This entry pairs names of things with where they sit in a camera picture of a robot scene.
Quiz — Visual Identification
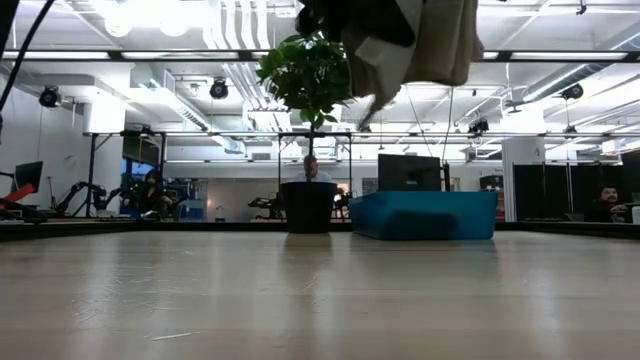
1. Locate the grey microfiber towel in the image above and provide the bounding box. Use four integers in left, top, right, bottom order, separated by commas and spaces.
342, 0, 485, 132

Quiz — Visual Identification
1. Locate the teal plastic bin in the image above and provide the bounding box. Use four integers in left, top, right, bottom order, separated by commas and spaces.
348, 190, 499, 242

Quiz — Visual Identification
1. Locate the large black monitor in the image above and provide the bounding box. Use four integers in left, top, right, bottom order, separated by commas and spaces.
377, 153, 444, 193

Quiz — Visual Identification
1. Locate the person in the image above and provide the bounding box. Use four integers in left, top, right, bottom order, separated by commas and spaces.
292, 154, 334, 184
137, 168, 175, 220
583, 185, 633, 224

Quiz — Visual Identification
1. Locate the white pillar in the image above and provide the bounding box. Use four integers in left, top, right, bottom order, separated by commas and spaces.
502, 137, 546, 223

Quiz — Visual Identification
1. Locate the red storage shelf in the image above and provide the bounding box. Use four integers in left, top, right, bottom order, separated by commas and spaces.
479, 174, 505, 220

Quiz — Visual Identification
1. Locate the green potted plant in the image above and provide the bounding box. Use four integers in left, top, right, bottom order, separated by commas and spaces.
255, 30, 354, 235

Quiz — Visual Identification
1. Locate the black partition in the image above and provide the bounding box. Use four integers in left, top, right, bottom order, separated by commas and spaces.
513, 149, 640, 221

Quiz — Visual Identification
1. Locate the blue shelving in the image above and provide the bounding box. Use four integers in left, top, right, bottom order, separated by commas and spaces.
119, 159, 209, 222

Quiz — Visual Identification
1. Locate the small black monitor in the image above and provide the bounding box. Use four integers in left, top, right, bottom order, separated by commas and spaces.
13, 160, 45, 195

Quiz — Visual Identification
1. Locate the black background rig frame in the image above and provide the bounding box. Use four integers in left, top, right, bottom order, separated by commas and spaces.
84, 130, 640, 221

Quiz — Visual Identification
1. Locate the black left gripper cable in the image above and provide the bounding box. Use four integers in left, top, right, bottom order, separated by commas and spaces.
0, 0, 56, 112

